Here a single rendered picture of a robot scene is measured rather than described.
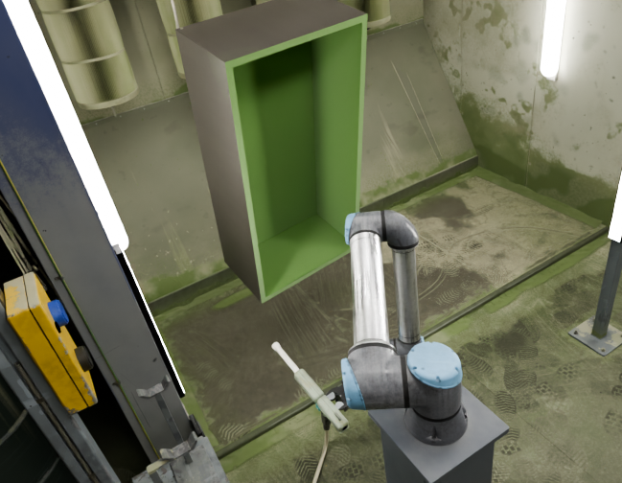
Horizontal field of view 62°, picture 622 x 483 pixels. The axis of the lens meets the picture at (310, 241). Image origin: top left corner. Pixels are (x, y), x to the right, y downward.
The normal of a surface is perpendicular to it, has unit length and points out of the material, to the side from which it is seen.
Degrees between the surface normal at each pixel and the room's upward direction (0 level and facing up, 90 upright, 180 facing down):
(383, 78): 57
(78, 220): 90
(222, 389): 0
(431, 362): 5
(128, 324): 90
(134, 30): 90
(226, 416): 0
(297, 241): 12
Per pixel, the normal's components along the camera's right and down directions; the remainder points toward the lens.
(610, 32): -0.85, 0.39
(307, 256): -0.04, -0.72
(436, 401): -0.06, 0.57
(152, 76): 0.50, 0.43
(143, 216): 0.34, -0.08
